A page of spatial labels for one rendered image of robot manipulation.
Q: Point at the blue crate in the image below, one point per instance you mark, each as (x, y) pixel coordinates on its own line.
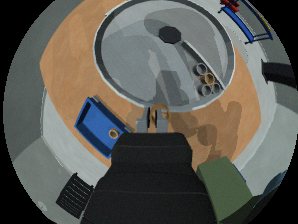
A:
(95, 129)

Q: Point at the bronze bushing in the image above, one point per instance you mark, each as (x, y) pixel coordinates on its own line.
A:
(112, 134)
(211, 79)
(159, 106)

